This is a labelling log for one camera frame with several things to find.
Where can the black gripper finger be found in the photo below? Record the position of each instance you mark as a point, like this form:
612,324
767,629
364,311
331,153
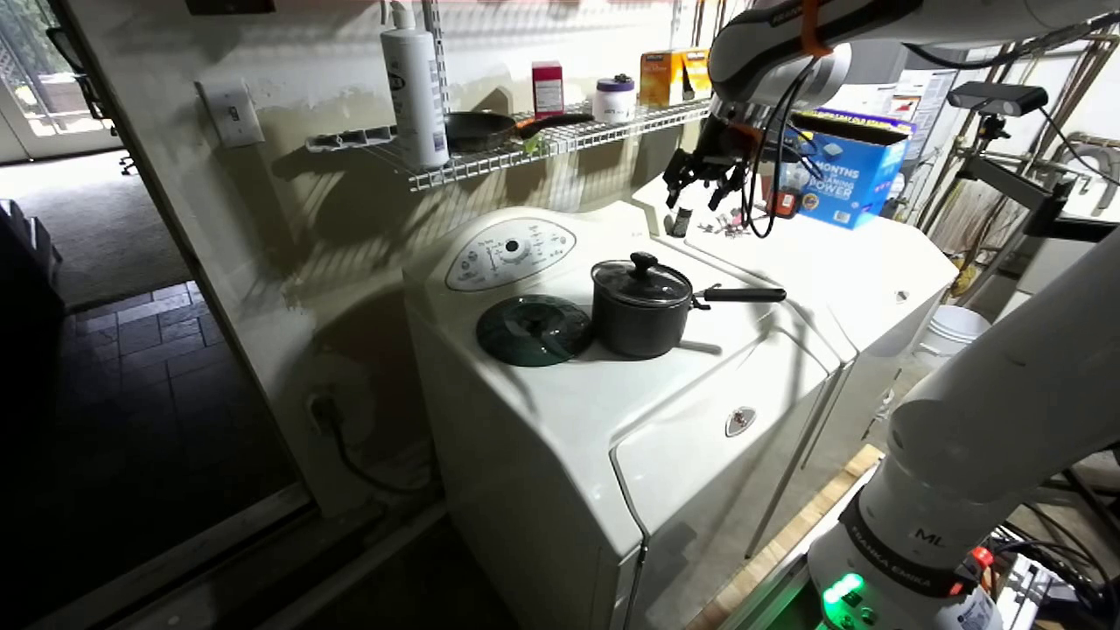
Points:
675,176
705,185

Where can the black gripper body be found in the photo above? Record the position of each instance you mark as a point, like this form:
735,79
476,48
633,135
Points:
733,140

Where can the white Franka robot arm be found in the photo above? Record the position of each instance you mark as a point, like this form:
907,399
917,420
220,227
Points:
1003,397

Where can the glass pot lid with knob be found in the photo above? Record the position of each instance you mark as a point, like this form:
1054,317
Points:
642,286

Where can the clear bottle yellow cap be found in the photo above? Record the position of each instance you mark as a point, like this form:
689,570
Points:
800,176

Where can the yellow box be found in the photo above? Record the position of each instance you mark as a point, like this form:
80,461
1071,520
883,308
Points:
697,70
660,79

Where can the small orange box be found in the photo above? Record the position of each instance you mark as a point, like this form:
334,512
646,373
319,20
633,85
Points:
789,205

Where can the white jar blue lid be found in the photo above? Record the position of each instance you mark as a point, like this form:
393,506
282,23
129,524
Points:
612,101

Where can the black purple tray box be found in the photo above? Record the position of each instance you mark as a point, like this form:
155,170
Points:
852,122

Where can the blue detergent box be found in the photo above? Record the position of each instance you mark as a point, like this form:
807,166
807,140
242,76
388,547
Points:
859,176

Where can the red white can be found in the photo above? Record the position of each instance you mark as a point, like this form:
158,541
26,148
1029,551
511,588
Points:
548,92

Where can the white dryer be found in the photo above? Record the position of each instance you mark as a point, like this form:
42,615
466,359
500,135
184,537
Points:
842,280

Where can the black pan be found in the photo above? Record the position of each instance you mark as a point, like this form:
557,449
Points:
479,129

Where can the dark green round plate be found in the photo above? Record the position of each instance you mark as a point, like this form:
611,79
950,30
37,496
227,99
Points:
527,337

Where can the white washing machine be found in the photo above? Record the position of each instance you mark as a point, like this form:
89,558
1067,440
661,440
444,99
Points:
560,397

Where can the tall white plastic bottle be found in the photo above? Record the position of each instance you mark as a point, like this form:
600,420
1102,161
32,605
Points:
417,92

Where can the black metal tripod stand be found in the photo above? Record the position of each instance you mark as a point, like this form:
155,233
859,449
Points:
1016,184

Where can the wooden plank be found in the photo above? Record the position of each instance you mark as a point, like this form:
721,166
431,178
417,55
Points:
792,528

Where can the glass patio door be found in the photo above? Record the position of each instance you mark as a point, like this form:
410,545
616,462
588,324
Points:
45,70

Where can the black camera on stand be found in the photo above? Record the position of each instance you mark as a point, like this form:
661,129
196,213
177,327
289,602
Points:
997,99

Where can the white wall switch plate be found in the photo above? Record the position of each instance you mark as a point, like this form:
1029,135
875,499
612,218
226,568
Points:
233,113

